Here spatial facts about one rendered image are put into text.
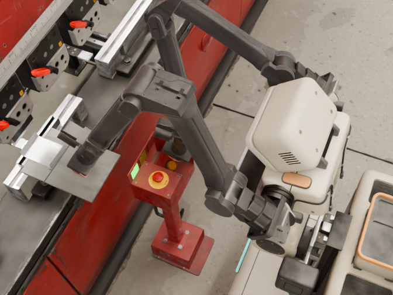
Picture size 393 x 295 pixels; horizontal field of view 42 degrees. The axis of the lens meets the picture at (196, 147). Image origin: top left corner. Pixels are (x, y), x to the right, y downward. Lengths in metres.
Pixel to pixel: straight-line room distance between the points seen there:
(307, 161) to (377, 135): 1.72
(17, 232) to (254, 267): 0.99
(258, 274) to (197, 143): 1.21
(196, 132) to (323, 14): 2.51
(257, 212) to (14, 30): 0.78
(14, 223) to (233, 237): 1.18
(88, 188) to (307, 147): 0.71
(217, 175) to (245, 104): 1.81
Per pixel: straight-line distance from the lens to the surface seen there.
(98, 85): 2.00
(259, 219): 1.29
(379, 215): 1.70
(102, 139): 1.31
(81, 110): 1.87
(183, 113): 1.01
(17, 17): 1.44
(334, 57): 3.26
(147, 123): 2.13
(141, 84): 1.03
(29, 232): 1.75
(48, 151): 1.72
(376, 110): 3.07
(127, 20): 2.07
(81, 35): 1.70
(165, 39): 1.49
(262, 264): 2.24
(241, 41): 1.46
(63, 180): 1.65
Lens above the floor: 2.40
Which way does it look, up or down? 58 degrees down
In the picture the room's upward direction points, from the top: 5 degrees counter-clockwise
